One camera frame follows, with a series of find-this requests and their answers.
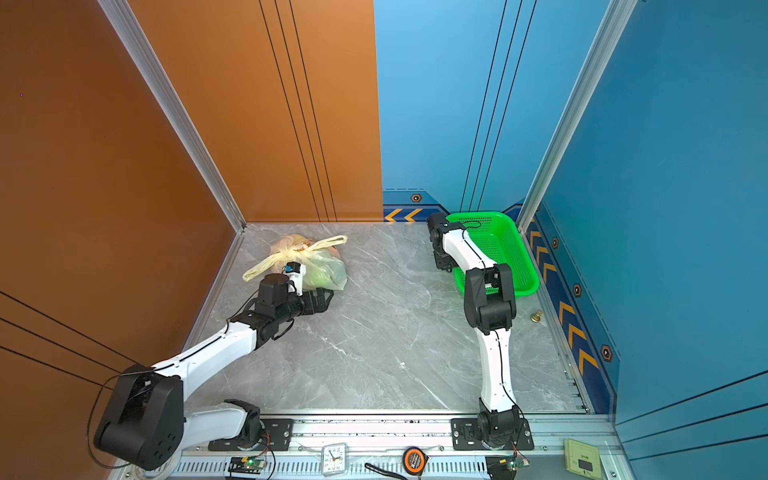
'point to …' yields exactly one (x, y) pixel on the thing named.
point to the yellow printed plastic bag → (323, 266)
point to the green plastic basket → (497, 233)
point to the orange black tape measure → (414, 460)
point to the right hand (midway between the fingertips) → (454, 263)
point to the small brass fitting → (536, 318)
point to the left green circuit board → (246, 465)
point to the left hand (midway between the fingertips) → (322, 290)
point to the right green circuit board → (504, 467)
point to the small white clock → (333, 459)
